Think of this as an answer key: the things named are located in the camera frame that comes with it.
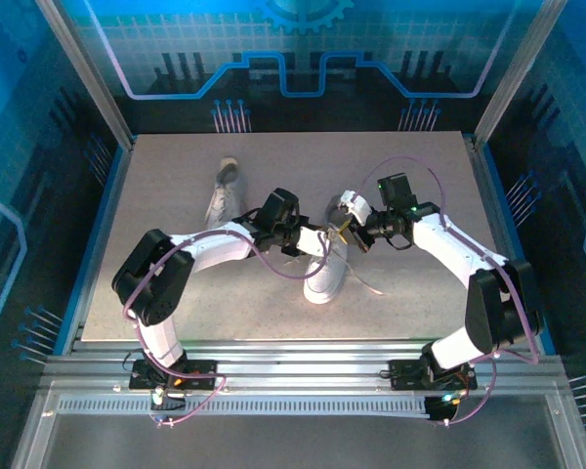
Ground white shoelace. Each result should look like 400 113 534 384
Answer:
209 188 235 221
280 222 387 297

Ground white sneaker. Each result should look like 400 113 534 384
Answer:
203 155 249 231
303 194 351 305

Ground small black controller board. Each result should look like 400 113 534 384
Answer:
425 395 463 422
149 387 188 412

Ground grey metal bench panel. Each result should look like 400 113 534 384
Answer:
9 380 586 469

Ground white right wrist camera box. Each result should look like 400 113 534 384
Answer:
339 190 373 226

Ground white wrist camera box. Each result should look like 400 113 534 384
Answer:
339 190 373 226
297 228 331 258

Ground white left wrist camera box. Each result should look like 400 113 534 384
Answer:
297 228 331 258

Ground aluminium frame rails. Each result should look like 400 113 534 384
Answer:
41 338 567 398

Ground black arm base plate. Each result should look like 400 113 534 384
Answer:
129 360 219 391
389 359 479 392

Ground aluminium corner post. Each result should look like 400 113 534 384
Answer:
34 0 137 150
472 0 571 150

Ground slotted grey cable duct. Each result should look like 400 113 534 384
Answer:
57 396 431 417

